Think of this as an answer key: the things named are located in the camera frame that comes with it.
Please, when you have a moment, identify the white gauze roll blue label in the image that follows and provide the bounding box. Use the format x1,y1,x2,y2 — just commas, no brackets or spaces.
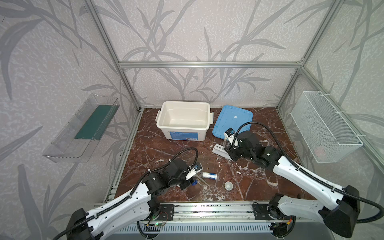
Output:
202,172,218,180

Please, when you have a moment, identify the white test tube rack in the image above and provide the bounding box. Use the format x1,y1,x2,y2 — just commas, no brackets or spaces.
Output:
212,144,232,160

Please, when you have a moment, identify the clear acrylic wall shelf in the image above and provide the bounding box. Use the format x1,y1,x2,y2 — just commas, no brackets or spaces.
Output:
43,94,120,163

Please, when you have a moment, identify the blue plastic bin lid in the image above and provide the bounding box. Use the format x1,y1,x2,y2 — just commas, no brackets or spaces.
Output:
212,105,254,140

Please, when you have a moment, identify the white plastic storage bin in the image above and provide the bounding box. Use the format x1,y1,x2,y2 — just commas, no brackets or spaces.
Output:
156,101,214,141

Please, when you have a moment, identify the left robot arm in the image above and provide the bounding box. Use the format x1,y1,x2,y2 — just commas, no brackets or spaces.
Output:
54,147,202,240

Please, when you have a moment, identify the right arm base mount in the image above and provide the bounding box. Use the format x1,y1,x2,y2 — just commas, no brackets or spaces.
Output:
252,202,281,220

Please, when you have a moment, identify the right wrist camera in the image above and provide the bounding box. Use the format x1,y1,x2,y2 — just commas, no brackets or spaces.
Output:
225,128,239,149

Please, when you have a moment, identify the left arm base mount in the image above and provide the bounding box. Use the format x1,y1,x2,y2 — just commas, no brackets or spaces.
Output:
149,204,175,221

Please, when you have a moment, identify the aluminium front rail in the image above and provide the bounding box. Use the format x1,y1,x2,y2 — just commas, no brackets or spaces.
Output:
86,201,340,224

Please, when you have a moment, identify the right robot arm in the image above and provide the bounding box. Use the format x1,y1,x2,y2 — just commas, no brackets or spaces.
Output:
225,127,384,238

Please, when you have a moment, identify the white wire mesh basket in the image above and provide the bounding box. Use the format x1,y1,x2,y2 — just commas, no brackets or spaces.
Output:
291,91,364,164

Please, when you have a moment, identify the small white ceramic crucible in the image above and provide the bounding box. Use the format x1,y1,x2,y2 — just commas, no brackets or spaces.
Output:
225,182,234,191

